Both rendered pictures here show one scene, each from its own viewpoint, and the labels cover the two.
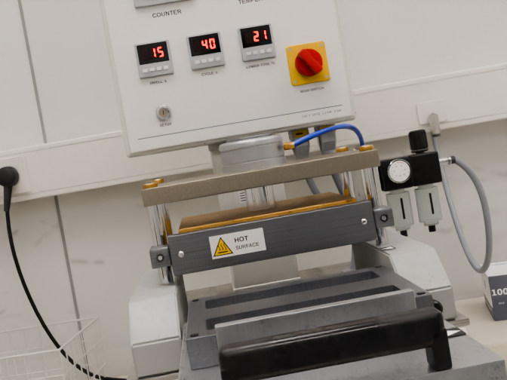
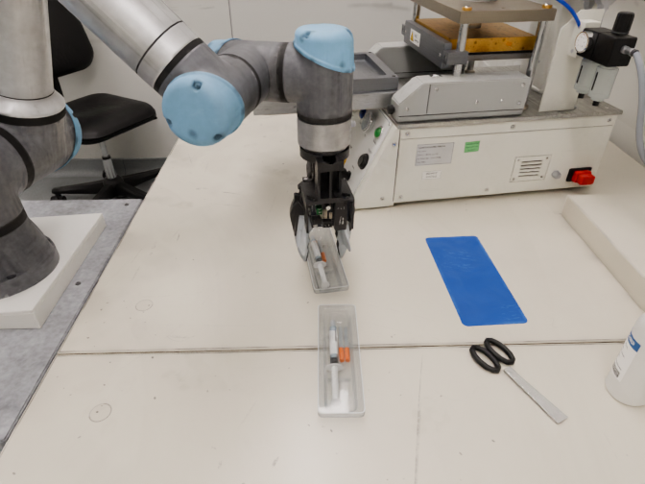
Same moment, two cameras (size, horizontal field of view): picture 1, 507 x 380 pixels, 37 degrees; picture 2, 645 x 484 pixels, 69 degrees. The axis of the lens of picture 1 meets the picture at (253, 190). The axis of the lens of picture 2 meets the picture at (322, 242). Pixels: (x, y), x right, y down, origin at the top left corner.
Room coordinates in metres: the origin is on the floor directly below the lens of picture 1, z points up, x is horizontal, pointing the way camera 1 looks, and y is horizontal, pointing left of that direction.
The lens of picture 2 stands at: (0.53, -0.99, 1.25)
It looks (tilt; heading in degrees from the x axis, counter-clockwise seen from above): 35 degrees down; 84
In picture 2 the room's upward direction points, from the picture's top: straight up
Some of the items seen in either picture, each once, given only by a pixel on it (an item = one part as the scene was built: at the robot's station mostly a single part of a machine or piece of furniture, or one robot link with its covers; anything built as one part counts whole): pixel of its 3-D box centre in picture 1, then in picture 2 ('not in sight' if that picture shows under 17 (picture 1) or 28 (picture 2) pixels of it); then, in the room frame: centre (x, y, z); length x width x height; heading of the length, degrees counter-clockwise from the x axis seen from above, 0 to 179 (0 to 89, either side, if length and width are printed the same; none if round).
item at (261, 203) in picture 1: (267, 201); (473, 23); (0.94, -0.01, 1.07); 0.22 x 0.17 x 0.10; 94
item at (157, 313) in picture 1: (161, 314); (412, 59); (0.86, 0.13, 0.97); 0.25 x 0.05 x 0.07; 4
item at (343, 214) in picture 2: not in sight; (324, 185); (0.60, -0.39, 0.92); 0.09 x 0.08 x 0.12; 94
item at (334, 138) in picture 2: not in sight; (326, 131); (0.60, -0.38, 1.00); 0.08 x 0.08 x 0.05
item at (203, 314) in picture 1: (299, 310); (345, 71); (0.68, -0.02, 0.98); 0.20 x 0.17 x 0.03; 94
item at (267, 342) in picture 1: (333, 356); not in sight; (0.49, -0.03, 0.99); 0.15 x 0.02 x 0.04; 94
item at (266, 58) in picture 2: not in sight; (246, 74); (0.49, -0.36, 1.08); 0.11 x 0.11 x 0.08; 73
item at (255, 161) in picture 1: (271, 185); (493, 13); (0.97, -0.02, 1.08); 0.31 x 0.24 x 0.13; 94
